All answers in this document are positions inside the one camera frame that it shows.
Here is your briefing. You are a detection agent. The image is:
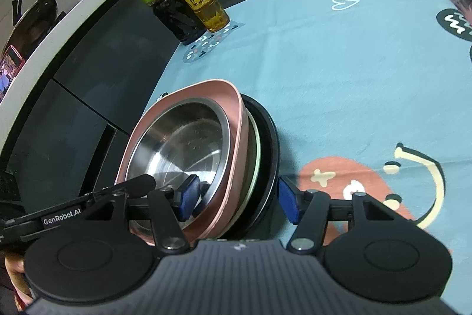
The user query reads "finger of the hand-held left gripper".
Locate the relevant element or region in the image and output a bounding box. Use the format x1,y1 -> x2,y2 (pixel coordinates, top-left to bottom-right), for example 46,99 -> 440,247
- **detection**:
88,174 -> 158,205

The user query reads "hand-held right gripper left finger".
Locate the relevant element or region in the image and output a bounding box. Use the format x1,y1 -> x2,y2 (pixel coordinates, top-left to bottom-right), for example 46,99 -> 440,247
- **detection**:
79,175 -> 203,252

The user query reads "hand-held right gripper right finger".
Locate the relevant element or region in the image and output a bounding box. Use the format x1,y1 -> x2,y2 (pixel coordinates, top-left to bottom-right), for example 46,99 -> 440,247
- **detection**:
278,176 -> 397,256

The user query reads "black round plastic bowl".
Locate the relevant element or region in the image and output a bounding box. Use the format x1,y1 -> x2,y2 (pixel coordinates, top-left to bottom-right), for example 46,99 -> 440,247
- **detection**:
221,94 -> 281,240

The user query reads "stainless steel bowl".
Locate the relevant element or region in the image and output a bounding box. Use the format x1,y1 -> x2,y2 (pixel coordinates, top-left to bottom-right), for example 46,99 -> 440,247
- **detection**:
125,98 -> 232,238

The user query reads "green plate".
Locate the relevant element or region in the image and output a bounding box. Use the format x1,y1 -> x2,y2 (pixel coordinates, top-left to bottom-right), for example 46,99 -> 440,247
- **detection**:
225,108 -> 263,227

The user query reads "pink bowl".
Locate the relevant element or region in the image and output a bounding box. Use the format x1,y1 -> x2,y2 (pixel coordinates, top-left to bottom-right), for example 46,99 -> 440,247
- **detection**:
114,79 -> 248,246

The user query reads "person's left hand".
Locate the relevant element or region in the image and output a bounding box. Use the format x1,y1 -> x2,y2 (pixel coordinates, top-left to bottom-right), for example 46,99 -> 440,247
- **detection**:
4,250 -> 36,315

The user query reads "blue printed tablecloth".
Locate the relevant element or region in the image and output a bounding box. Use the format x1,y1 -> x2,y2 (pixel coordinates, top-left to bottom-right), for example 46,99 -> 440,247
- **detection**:
145,0 -> 472,315

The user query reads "phone in red case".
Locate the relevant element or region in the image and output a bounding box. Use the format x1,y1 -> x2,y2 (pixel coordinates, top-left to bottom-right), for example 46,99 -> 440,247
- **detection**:
0,45 -> 26,105

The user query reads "white kitchen countertop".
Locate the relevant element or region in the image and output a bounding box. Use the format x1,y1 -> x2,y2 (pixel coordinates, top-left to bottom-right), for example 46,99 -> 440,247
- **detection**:
0,0 -> 207,124

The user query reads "black frying pan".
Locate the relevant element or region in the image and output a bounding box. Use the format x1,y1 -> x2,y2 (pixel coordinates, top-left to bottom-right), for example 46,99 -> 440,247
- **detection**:
7,0 -> 61,57

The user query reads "black pan handle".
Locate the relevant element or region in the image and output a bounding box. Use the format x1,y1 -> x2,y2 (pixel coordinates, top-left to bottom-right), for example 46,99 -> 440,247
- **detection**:
12,0 -> 26,26

